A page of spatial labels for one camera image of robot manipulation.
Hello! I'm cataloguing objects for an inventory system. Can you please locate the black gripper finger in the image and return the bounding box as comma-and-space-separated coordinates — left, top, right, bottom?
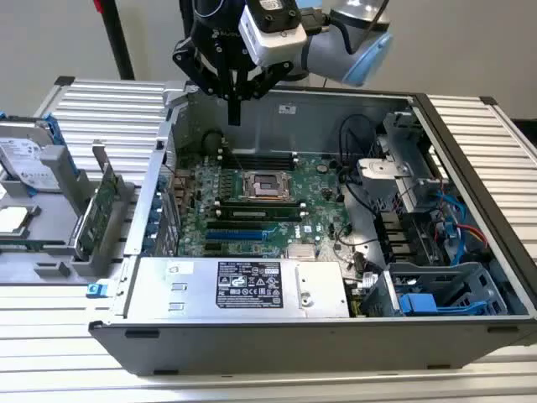
171, 37, 236, 127
234, 60, 295, 127

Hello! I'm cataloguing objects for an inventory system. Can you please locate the green graphics card black shroud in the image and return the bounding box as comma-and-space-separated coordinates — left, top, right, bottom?
73, 143, 126, 264

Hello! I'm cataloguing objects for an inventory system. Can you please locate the slanted black stand leg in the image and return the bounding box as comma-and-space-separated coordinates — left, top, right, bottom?
102, 0, 137, 81

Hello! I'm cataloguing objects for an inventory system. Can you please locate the CPU socket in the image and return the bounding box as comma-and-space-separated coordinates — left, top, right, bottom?
237, 169, 295, 203

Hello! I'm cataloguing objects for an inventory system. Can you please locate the metal CPU socket cover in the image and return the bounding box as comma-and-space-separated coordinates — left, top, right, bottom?
240, 170, 294, 202

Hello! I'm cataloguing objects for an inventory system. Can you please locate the green motherboard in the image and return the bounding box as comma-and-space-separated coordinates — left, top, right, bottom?
165, 149, 364, 280

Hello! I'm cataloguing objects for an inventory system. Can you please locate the installed RAM stick white label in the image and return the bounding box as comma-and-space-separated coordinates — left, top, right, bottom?
216, 206, 305, 223

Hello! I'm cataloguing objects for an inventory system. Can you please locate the long black expansion slot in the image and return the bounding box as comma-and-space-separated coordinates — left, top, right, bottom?
206, 221, 276, 233

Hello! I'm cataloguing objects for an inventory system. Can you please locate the blue expansion slot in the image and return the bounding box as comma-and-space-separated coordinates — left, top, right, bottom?
204, 230, 264, 245

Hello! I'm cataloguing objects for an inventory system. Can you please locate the grey plastic parts rack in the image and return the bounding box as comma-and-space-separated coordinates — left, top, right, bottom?
0, 144, 142, 286

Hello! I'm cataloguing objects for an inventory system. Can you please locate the silver finned chipset heatsink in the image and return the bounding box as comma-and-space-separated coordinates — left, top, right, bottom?
286, 243, 317, 259

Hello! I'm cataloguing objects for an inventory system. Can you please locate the hard disk in blue carrier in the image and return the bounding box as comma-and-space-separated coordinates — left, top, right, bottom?
0, 111, 81, 198

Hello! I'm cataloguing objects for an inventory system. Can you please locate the black power supply label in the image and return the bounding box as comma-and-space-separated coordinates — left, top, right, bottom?
216, 259, 285, 311

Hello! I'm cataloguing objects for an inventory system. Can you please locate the silver power supply unit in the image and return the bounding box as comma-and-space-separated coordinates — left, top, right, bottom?
123, 256, 352, 323

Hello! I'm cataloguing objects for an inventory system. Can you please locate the silver CPU chip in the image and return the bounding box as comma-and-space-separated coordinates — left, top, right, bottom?
0, 204, 31, 245

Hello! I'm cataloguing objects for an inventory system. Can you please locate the loose green RAM stick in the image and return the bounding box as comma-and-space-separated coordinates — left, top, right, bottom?
0, 238, 68, 253

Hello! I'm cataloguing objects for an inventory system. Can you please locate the grey plastic disk bay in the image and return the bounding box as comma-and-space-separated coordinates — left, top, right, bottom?
361, 260, 509, 318

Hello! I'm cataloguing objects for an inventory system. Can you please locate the grey open PC case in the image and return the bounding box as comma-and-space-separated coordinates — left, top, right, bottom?
87, 79, 537, 377

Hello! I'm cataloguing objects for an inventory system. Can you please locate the blue plastic bay clip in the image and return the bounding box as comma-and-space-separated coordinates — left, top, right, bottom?
399, 292, 438, 317

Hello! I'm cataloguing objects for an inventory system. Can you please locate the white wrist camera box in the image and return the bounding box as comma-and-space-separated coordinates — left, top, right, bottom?
237, 0, 310, 69

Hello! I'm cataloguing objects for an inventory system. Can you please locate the black camera cable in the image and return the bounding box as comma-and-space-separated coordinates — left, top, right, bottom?
301, 7, 391, 55

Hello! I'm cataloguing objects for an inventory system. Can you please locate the silver metal drive bracket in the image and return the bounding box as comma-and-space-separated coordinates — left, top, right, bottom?
355, 109, 446, 213

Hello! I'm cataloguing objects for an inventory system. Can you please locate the red wire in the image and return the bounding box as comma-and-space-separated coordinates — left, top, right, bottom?
455, 223, 488, 249

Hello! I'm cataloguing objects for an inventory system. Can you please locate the blue data wire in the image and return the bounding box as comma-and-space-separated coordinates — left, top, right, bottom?
434, 188, 469, 268

